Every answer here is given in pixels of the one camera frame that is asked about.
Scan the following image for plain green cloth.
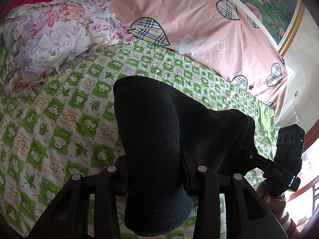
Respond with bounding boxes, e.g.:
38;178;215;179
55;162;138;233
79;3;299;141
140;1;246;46
252;101;278;160

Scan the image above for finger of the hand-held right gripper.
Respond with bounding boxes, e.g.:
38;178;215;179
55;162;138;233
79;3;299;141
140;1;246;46
232;147;272;175

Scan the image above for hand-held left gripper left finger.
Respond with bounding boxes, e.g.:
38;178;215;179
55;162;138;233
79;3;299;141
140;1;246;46
26;156;130;239

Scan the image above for black pants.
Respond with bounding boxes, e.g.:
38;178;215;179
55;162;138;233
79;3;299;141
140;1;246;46
113;76;257;237

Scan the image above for person's right forearm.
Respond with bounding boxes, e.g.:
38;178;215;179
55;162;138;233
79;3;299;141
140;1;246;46
279;216;303;239

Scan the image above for red wooden window frame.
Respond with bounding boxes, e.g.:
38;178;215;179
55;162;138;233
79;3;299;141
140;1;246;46
299;119;319;229

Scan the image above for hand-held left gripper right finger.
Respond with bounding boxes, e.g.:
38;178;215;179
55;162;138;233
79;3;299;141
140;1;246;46
181;149;291;239

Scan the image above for person's right hand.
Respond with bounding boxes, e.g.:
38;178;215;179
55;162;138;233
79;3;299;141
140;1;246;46
257;180;289;222

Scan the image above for green patterned bed sheet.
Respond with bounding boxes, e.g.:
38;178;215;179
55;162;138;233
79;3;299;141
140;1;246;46
0;38;278;239

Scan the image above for pink heart-print quilt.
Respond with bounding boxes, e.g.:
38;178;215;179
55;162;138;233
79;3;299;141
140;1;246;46
95;0;288;122

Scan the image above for floral pillow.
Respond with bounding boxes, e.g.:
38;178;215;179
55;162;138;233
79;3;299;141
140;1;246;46
0;0;135;97

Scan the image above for gold-framed landscape painting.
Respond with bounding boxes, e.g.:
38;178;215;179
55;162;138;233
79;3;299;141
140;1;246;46
207;0;306;55

